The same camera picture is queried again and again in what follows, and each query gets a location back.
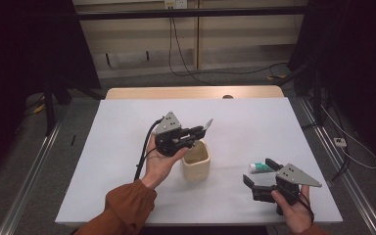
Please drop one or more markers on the wooden table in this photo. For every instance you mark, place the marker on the wooden table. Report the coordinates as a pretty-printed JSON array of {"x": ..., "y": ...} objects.
[{"x": 192, "y": 92}]

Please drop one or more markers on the aluminium floor rail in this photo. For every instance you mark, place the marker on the aluminium floor rail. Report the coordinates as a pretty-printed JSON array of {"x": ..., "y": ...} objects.
[
  {"x": 346, "y": 182},
  {"x": 29, "y": 186}
]

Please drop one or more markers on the green and white glue stick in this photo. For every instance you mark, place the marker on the green and white glue stick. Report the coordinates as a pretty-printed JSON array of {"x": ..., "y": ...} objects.
[{"x": 259, "y": 167}]

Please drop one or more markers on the black metal stand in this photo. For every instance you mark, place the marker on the black metal stand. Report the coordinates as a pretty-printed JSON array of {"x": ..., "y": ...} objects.
[
  {"x": 316, "y": 98},
  {"x": 49, "y": 107}
]

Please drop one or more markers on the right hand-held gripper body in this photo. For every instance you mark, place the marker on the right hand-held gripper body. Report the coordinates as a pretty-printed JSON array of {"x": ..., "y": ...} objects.
[{"x": 292, "y": 176}]

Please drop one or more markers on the person's left hand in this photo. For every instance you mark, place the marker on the person's left hand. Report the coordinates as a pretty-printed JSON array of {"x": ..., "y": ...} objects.
[{"x": 158, "y": 166}]

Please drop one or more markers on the beige square cup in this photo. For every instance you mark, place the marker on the beige square cup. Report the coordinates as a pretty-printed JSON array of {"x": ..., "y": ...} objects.
[{"x": 197, "y": 169}]

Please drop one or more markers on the black horizontal bar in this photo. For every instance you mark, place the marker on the black horizontal bar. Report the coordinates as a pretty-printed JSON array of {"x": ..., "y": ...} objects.
[{"x": 192, "y": 13}]

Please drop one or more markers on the white wall outlet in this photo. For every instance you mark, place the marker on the white wall outlet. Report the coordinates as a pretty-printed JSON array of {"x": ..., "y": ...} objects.
[{"x": 175, "y": 4}]

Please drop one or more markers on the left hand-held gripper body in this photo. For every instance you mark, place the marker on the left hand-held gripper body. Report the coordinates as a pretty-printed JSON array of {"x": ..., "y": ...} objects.
[{"x": 169, "y": 130}]

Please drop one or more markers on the black curtain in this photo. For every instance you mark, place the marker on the black curtain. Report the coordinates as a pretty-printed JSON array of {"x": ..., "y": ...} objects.
[
  {"x": 19, "y": 58},
  {"x": 355, "y": 58}
]

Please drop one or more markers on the white power strip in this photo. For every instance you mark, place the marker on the white power strip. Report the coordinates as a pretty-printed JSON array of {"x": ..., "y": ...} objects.
[{"x": 340, "y": 142}]

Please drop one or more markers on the person's right hand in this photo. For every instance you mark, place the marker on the person's right hand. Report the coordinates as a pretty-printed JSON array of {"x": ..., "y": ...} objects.
[{"x": 293, "y": 217}]

